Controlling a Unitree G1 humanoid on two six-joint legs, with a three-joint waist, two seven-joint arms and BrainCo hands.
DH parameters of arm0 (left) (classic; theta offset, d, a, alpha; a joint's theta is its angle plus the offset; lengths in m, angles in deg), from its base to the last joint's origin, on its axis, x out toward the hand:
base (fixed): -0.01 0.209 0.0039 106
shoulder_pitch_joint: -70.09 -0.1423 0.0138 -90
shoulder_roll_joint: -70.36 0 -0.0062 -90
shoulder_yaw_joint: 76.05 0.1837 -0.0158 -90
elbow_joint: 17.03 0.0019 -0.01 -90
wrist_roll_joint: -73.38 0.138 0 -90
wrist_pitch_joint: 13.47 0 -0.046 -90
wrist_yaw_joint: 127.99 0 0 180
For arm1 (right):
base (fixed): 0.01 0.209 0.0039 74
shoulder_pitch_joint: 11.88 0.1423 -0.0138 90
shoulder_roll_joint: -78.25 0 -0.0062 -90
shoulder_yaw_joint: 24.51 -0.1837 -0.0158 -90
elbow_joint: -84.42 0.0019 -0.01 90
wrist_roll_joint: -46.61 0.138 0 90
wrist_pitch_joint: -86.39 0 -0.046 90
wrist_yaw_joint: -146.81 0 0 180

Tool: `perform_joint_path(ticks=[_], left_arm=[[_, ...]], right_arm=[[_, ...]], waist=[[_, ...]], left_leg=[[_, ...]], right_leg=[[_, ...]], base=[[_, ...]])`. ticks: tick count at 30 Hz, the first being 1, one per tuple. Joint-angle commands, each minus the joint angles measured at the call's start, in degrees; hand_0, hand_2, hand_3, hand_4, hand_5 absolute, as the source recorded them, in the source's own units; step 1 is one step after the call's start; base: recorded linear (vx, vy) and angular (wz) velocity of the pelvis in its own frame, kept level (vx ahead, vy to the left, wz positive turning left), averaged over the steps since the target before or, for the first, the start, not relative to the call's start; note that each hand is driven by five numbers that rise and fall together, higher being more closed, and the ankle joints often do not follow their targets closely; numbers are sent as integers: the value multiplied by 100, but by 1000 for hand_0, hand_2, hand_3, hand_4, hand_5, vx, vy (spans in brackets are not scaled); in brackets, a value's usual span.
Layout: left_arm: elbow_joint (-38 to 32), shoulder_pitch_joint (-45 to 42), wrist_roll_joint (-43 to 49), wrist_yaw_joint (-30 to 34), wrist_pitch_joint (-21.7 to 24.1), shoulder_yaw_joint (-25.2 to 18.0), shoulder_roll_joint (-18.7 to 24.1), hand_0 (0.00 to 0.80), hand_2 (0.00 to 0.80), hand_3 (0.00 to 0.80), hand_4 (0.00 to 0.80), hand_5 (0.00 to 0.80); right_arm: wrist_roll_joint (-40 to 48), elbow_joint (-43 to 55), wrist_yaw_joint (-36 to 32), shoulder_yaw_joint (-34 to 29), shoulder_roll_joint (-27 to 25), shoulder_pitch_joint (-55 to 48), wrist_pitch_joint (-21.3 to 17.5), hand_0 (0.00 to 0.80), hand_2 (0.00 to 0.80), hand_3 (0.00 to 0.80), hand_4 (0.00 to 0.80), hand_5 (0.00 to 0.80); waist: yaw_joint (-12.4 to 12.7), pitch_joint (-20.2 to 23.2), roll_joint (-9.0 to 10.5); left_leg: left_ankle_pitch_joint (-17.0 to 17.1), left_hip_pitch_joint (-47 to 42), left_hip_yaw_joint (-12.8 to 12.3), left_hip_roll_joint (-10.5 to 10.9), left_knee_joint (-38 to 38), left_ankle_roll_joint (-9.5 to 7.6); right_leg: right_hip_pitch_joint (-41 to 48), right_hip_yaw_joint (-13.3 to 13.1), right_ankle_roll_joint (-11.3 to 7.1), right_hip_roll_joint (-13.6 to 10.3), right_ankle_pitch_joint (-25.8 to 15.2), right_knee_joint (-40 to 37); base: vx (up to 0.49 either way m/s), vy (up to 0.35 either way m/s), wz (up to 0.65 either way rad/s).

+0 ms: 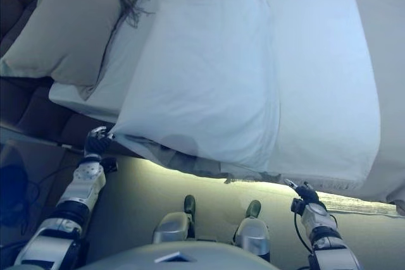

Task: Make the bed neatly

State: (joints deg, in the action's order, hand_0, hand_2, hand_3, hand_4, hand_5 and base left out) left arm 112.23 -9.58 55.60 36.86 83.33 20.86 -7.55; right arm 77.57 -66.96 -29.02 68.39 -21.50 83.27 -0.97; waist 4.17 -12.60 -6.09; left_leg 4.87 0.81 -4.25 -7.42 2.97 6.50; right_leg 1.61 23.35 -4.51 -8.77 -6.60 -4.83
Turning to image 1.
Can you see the left robot hand black silver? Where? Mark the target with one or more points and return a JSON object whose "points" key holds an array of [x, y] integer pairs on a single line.
{"points": [[95, 143]]}

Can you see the right robot hand black silver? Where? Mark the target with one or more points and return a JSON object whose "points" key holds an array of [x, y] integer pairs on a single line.
{"points": [[305, 194]]}

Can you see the white duvet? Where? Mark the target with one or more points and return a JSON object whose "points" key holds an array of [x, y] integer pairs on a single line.
{"points": [[221, 77]]}

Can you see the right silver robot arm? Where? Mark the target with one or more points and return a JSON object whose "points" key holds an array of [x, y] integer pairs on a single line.
{"points": [[329, 235]]}

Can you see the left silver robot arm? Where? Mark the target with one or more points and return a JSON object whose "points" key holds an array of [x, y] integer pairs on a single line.
{"points": [[69, 213]]}

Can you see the taupe bed skirt fabric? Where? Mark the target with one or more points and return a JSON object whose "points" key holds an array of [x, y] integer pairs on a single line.
{"points": [[177, 159]]}

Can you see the white mattress label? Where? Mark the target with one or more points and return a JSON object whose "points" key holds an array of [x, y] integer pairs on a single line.
{"points": [[357, 207]]}

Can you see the glass top nightstand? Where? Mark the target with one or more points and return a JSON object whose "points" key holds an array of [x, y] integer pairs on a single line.
{"points": [[28, 150]]}

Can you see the beige pillow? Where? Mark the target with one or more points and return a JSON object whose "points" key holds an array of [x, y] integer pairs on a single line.
{"points": [[63, 36]]}

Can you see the silver robot torso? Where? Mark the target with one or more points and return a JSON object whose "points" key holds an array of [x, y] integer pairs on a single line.
{"points": [[177, 257]]}

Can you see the light grey textured bedspread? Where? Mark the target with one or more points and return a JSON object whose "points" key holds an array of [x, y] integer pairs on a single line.
{"points": [[386, 77]]}

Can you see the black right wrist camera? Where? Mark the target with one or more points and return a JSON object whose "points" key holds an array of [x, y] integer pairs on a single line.
{"points": [[297, 205]]}

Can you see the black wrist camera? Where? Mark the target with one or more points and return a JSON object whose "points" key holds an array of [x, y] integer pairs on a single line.
{"points": [[109, 165], [297, 205]]}

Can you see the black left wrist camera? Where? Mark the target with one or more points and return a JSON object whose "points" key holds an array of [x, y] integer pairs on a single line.
{"points": [[109, 165]]}

